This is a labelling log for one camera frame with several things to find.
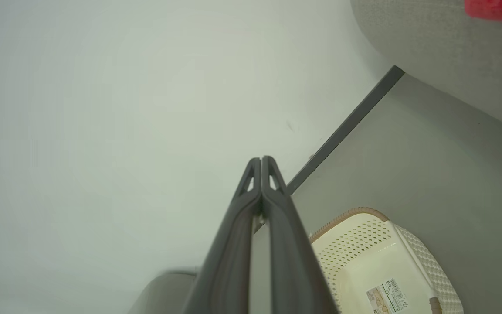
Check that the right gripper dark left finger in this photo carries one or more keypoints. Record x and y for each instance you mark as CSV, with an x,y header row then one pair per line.
x,y
225,270

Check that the cream perforated laundry basket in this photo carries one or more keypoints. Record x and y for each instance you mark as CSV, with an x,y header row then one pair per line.
x,y
364,261

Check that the white basket label sticker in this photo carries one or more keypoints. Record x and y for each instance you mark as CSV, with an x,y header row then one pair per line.
x,y
388,298

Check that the plain red garment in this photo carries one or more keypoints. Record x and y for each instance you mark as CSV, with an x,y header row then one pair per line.
x,y
495,8

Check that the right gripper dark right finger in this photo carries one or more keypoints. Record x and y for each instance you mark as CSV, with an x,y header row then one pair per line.
x,y
294,270

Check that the black wall baseboard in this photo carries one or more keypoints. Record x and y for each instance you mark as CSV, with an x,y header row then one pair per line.
x,y
351,121

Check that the grey fabric sofa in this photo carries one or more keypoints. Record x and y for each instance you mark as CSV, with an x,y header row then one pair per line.
x,y
429,43

